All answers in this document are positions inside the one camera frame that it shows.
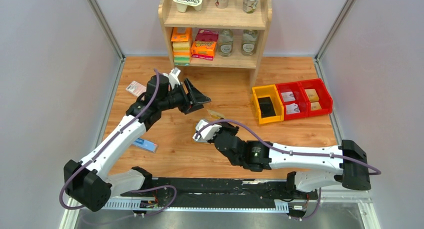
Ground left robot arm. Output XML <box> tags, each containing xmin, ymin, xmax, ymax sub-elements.
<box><xmin>59</xmin><ymin>72</ymin><xmax>211</xmax><ymax>212</ymax></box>

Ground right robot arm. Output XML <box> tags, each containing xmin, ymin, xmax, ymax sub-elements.
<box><xmin>193</xmin><ymin>119</ymin><xmax>372</xmax><ymax>193</ymax></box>

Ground pink white card pack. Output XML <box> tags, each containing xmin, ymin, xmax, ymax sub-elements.
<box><xmin>125</xmin><ymin>80</ymin><xmax>147</xmax><ymax>97</ymax></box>

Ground white cards in bin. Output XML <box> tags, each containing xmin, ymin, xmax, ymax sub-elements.
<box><xmin>280</xmin><ymin>91</ymin><xmax>301</xmax><ymax>115</ymax></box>

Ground orange pink snack box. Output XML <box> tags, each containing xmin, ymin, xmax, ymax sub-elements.
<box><xmin>190</xmin><ymin>29</ymin><xmax>219</xmax><ymax>61</ymax></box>

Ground black item in bin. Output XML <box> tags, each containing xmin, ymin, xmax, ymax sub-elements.
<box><xmin>258</xmin><ymin>96</ymin><xmax>276</xmax><ymax>118</ymax></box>

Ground yellow plastic bin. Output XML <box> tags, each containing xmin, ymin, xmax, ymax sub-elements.
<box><xmin>251</xmin><ymin>84</ymin><xmax>284</xmax><ymax>125</ymax></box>

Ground blue small box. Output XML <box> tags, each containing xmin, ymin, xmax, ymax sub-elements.
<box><xmin>132</xmin><ymin>138</ymin><xmax>158</xmax><ymax>153</ymax></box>

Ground left glass bottle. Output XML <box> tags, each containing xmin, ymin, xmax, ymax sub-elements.
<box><xmin>218</xmin><ymin>29</ymin><xmax>234</xmax><ymax>57</ymax></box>

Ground glass bottle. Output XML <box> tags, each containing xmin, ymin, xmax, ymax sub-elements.
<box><xmin>241</xmin><ymin>29</ymin><xmax>258</xmax><ymax>56</ymax></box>
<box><xmin>218</xmin><ymin>29</ymin><xmax>234</xmax><ymax>57</ymax></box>

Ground wooden shelf unit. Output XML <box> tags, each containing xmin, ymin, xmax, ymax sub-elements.
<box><xmin>158</xmin><ymin>0</ymin><xmax>273</xmax><ymax>87</ymax></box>

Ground stack of coloured sponges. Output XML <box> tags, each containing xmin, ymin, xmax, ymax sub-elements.
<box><xmin>170</xmin><ymin>27</ymin><xmax>193</xmax><ymax>66</ymax></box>

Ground right glass bottle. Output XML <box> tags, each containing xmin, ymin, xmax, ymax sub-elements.
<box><xmin>241</xmin><ymin>29</ymin><xmax>258</xmax><ymax>56</ymax></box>

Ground right red plastic bin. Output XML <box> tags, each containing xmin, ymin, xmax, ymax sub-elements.
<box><xmin>299</xmin><ymin>78</ymin><xmax>333</xmax><ymax>117</ymax></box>

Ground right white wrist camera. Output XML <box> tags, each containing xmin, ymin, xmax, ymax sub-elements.
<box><xmin>194</xmin><ymin>119</ymin><xmax>221</xmax><ymax>142</ymax></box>

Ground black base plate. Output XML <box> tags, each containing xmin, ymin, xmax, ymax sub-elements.
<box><xmin>122</xmin><ymin>177</ymin><xmax>318</xmax><ymax>209</ymax></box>

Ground aluminium rail frame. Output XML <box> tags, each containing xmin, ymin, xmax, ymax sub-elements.
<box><xmin>76</xmin><ymin>174</ymin><xmax>380</xmax><ymax>229</ymax></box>

